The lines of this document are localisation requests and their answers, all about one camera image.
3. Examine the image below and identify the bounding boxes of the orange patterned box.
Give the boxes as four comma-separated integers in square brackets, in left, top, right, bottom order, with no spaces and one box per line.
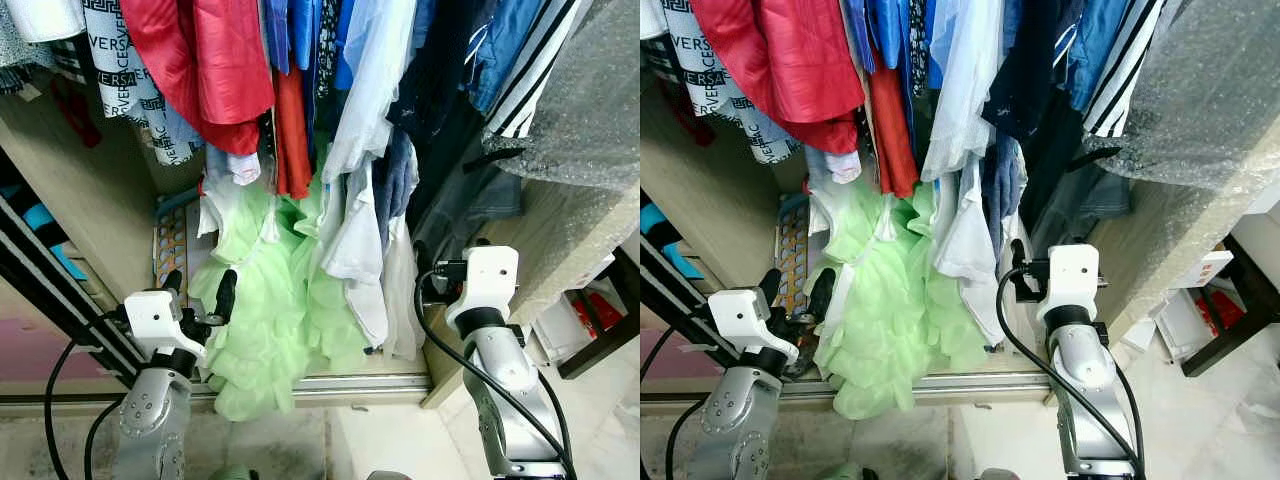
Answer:
[152,190,216,293]
[775,195,816,316]

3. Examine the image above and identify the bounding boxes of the light green ruffled dress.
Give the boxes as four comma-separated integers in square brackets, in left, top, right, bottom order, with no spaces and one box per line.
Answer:
[808,180,991,421]
[188,150,373,423]

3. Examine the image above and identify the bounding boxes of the white blouse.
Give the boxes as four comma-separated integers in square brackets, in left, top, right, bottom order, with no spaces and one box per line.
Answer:
[925,155,1021,346]
[312,160,429,363]

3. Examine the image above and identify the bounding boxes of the slate blue garment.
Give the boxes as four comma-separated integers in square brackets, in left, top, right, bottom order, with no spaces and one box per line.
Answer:
[980,135,1026,236]
[372,128,421,251]

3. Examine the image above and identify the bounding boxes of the dark grey garment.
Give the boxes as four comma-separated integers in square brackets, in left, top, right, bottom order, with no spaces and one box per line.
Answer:
[1020,95,1136,251]
[405,95,526,256]

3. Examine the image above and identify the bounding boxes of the light wooden wardrobe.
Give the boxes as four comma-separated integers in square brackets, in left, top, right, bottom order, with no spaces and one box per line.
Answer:
[640,70,1280,401]
[0,60,641,411]

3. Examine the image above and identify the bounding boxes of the white box with red contents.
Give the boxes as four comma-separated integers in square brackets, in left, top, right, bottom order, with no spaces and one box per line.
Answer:
[528,280,626,366]
[1150,250,1251,363]

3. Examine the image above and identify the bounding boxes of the white pink garment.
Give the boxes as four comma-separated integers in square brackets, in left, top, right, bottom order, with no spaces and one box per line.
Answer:
[200,143,266,189]
[805,145,863,186]

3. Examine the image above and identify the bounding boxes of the orange red garment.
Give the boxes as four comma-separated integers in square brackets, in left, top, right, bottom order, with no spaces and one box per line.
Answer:
[866,60,921,199]
[272,65,315,201]

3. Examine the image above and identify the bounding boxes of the navy garment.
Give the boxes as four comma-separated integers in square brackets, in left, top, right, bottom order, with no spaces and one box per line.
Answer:
[385,0,501,151]
[980,0,1086,146]

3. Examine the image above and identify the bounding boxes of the pale blue sheer garment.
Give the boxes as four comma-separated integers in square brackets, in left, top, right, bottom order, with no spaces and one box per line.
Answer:
[318,0,423,191]
[920,0,1006,186]

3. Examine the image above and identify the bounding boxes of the black white striped garment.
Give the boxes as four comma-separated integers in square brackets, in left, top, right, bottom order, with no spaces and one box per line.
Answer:
[1082,0,1169,139]
[484,0,593,139]

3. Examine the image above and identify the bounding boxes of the red jacket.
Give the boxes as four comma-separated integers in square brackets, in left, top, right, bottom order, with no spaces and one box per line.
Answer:
[118,0,277,157]
[688,0,867,156]

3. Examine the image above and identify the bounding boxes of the blue denim shirt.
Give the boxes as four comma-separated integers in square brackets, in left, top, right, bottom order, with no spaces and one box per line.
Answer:
[1062,0,1136,111]
[465,0,549,113]

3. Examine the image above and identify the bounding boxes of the white black lettered garment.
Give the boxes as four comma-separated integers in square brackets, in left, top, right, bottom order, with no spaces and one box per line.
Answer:
[660,0,801,166]
[81,0,206,168]

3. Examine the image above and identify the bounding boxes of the clear bubble wrap sheet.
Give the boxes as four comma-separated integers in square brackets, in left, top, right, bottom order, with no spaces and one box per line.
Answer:
[1085,0,1280,191]
[482,0,641,193]

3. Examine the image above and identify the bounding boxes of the bright blue satin garment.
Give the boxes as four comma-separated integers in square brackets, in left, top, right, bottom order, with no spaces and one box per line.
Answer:
[845,0,946,91]
[262,0,359,93]

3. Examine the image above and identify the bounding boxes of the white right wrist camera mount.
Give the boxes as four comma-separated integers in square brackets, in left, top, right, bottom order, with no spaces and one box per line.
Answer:
[1035,243,1103,331]
[445,245,521,336]

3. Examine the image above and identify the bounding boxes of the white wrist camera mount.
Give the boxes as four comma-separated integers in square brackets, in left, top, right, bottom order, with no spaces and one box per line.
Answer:
[1035,243,1103,331]
[707,287,803,366]
[445,245,521,336]
[122,288,209,363]

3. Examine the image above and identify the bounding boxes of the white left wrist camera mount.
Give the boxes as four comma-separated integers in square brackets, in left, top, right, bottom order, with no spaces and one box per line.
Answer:
[707,287,803,366]
[122,288,209,363]

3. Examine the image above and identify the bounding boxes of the black sliding door frame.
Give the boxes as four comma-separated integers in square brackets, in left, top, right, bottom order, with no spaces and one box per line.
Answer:
[0,150,146,383]
[640,190,741,381]

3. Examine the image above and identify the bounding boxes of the silver sliding door rail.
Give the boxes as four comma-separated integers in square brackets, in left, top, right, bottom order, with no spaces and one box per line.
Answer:
[0,372,433,406]
[640,372,1056,406]

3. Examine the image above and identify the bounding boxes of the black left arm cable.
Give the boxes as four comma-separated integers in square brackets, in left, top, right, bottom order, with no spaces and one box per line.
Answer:
[640,322,713,386]
[665,398,709,480]
[43,308,131,480]
[84,395,131,480]

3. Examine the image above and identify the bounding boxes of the black table frame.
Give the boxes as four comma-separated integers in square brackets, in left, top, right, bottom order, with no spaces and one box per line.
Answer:
[555,245,641,381]
[1180,235,1280,379]

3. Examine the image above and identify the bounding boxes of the dark red strap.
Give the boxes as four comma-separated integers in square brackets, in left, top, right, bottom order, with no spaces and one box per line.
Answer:
[48,75,103,151]

